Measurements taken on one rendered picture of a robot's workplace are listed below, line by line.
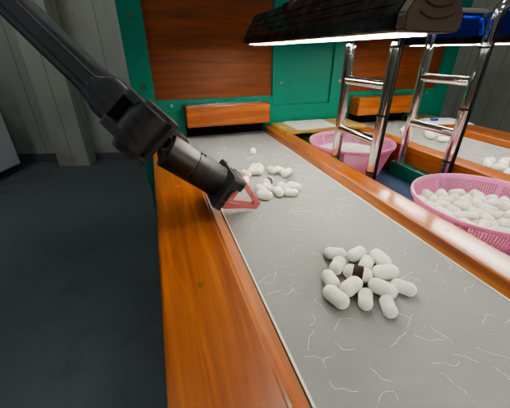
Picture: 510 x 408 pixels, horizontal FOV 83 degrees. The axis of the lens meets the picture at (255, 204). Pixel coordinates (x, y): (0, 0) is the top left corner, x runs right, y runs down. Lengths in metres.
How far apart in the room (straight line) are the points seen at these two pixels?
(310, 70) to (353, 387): 1.08
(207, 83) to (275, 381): 0.97
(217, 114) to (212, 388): 0.88
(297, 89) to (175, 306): 1.00
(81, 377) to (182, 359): 1.04
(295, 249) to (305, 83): 0.86
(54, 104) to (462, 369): 3.30
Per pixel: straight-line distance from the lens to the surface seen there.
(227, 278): 0.38
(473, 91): 0.87
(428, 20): 0.41
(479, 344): 0.42
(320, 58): 1.25
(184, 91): 1.09
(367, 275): 0.42
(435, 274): 0.50
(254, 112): 1.08
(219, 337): 0.32
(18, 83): 3.68
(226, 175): 0.50
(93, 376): 1.32
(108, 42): 3.24
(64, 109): 3.32
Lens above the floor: 1.02
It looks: 28 degrees down
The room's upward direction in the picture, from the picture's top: straight up
